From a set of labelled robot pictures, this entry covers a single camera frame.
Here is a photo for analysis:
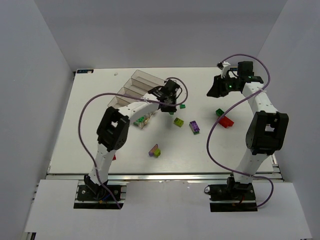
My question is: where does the green and lime lego stack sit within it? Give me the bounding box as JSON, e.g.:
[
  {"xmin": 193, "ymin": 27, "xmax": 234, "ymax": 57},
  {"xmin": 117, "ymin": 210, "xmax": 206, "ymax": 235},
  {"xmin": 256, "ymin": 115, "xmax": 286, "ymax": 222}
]
[{"xmin": 137, "ymin": 116, "xmax": 146, "ymax": 123}]

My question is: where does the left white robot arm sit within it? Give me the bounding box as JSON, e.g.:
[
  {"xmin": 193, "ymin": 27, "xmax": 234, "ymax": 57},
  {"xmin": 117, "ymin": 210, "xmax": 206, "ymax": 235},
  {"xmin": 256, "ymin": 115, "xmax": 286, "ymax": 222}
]
[{"xmin": 84, "ymin": 77, "xmax": 181, "ymax": 194}]

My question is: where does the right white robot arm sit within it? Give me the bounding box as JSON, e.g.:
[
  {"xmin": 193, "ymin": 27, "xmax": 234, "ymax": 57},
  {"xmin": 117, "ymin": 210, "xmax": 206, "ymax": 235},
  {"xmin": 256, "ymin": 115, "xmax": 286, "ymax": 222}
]
[{"xmin": 206, "ymin": 61, "xmax": 289, "ymax": 185}]

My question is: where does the green lego brick right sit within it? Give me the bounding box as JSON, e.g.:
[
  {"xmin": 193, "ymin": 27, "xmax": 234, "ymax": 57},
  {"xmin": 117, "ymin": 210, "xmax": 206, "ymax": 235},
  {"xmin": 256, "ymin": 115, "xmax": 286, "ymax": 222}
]
[{"xmin": 215, "ymin": 108, "xmax": 225, "ymax": 117}]

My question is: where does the clear container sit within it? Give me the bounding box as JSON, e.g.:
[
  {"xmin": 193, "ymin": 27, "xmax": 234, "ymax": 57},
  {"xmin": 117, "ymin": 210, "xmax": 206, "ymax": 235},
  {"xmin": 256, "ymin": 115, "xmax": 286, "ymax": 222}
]
[
  {"xmin": 107, "ymin": 96, "xmax": 153, "ymax": 129},
  {"xmin": 123, "ymin": 77, "xmax": 164, "ymax": 99},
  {"xmin": 131, "ymin": 70, "xmax": 165, "ymax": 86},
  {"xmin": 115, "ymin": 86, "xmax": 158, "ymax": 118}
]

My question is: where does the lime square lego brick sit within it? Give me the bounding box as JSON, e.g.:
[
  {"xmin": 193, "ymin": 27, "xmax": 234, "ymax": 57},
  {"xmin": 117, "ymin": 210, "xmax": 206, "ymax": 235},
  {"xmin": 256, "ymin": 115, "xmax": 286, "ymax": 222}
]
[{"xmin": 173, "ymin": 117, "xmax": 184, "ymax": 127}]

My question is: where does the red large lego brick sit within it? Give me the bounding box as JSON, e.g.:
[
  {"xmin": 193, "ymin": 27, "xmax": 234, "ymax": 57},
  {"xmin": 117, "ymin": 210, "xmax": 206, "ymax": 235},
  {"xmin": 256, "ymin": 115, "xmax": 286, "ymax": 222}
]
[{"xmin": 218, "ymin": 116, "xmax": 234, "ymax": 128}]

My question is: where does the purple and lime lego stack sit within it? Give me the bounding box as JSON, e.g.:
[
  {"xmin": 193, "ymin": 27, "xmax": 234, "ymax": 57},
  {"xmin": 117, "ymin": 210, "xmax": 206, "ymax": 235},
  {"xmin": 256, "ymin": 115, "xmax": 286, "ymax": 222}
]
[{"xmin": 148, "ymin": 144, "xmax": 161, "ymax": 158}]

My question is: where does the blue label left corner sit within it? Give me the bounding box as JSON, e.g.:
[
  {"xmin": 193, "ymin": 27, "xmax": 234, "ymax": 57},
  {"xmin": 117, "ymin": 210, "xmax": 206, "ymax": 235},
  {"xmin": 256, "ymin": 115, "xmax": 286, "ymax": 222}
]
[{"xmin": 76, "ymin": 69, "xmax": 94, "ymax": 74}]

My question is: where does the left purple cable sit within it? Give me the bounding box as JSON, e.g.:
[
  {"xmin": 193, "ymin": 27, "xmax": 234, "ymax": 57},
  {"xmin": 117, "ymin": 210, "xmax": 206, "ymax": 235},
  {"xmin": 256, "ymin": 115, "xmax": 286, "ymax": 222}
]
[{"xmin": 78, "ymin": 77, "xmax": 190, "ymax": 210}]

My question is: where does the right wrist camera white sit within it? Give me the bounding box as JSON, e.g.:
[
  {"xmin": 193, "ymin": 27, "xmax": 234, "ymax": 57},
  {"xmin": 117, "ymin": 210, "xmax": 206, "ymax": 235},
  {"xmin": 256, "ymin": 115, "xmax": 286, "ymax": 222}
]
[{"xmin": 216, "ymin": 61, "xmax": 231, "ymax": 78}]

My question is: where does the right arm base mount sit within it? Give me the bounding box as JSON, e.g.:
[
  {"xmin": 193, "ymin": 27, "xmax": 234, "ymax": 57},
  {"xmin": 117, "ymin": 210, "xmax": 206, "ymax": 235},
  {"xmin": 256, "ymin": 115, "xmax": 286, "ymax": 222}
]
[{"xmin": 203, "ymin": 183, "xmax": 258, "ymax": 213}]

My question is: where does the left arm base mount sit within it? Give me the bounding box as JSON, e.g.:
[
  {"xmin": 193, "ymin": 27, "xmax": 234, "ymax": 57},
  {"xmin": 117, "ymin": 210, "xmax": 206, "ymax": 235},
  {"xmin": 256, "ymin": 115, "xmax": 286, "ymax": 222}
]
[{"xmin": 73, "ymin": 184, "xmax": 127, "ymax": 210}]

